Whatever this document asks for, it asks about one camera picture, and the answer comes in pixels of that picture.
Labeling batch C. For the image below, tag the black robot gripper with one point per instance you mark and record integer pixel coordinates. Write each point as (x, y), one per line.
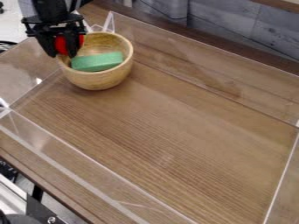
(36, 28)

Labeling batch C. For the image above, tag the red plush fruit green stem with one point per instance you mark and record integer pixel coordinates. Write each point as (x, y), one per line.
(60, 44)

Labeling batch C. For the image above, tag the wooden bowl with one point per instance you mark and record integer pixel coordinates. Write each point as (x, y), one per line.
(99, 42)

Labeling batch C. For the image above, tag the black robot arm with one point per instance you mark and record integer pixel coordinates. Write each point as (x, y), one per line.
(55, 10)

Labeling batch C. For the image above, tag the green rectangular block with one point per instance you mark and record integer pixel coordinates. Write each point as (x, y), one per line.
(96, 62)

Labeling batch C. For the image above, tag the grey post top left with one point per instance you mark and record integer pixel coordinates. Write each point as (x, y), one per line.
(27, 8)

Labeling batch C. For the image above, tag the clear acrylic tray enclosure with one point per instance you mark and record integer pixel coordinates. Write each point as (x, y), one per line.
(190, 144)

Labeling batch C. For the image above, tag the black metal bracket with screw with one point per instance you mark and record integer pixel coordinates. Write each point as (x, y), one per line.
(40, 212)

